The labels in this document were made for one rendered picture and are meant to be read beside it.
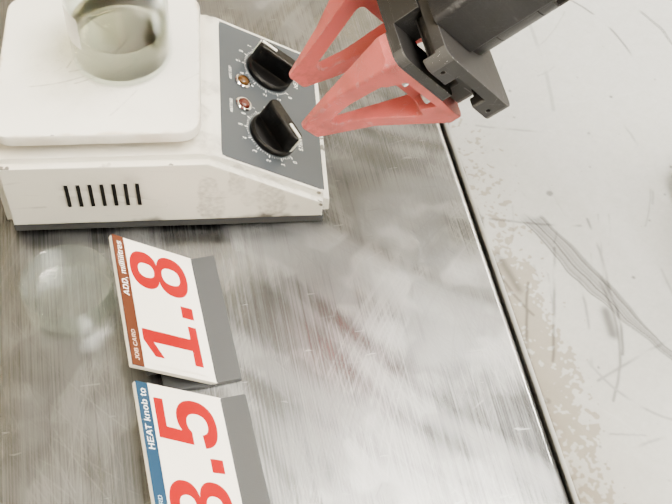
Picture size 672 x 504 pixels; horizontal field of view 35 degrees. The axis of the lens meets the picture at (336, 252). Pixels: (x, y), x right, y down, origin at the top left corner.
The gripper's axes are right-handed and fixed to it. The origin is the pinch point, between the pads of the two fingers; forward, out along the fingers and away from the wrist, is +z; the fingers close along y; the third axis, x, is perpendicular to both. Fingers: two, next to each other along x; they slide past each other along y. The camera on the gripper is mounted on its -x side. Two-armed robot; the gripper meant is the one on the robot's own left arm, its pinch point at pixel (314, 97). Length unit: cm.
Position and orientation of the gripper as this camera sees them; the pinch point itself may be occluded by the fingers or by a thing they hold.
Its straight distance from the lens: 59.3
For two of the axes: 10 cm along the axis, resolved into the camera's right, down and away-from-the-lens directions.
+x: 5.8, 3.0, 7.6
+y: 2.1, 8.4, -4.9
